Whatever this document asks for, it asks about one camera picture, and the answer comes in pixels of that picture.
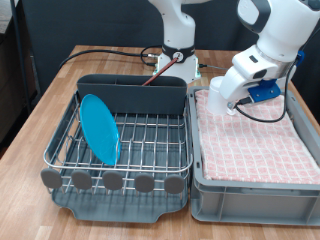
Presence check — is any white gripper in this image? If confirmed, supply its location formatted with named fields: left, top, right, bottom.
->
left=219, top=44, right=291, bottom=116

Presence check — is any white plastic mug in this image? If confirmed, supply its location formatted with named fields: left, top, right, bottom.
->
left=206, top=76, right=236, bottom=117

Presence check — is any brown wooden spoon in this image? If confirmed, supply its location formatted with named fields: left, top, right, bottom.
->
left=142, top=56, right=179, bottom=87

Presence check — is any blue plastic plate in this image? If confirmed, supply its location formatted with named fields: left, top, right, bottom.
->
left=79, top=93, right=122, bottom=167

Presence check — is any dark grey dish rack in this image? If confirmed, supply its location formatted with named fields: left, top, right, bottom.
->
left=43, top=93, right=193, bottom=224

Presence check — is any pink checkered towel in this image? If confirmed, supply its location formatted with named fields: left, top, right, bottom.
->
left=194, top=89, right=320, bottom=185

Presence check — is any dark grey utensil caddy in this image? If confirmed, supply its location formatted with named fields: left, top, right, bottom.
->
left=76, top=73, right=188, bottom=116

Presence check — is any grey plastic crate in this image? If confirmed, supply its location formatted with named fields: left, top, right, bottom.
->
left=187, top=86, right=320, bottom=227

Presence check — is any black backdrop curtain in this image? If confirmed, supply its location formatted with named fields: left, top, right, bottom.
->
left=19, top=0, right=320, bottom=124

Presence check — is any black metal pole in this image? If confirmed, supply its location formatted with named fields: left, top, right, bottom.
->
left=9, top=0, right=33, bottom=114

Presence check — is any dark side cabinet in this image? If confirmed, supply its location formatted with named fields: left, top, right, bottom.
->
left=0, top=0, right=38, bottom=158

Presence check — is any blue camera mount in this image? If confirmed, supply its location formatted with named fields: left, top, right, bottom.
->
left=248, top=79, right=282, bottom=103

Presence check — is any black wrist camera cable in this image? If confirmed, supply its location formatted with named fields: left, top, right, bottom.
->
left=233, top=28, right=320, bottom=124

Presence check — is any grey table cable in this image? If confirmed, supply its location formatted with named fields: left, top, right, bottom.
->
left=198, top=63, right=231, bottom=72

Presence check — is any blue cable clip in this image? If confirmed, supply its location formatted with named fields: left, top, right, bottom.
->
left=296, top=49, right=306, bottom=68

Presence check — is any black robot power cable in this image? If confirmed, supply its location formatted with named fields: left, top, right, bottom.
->
left=59, top=45, right=164, bottom=69

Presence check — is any metal wire dish rack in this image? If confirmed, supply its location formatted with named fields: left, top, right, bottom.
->
left=39, top=89, right=194, bottom=198

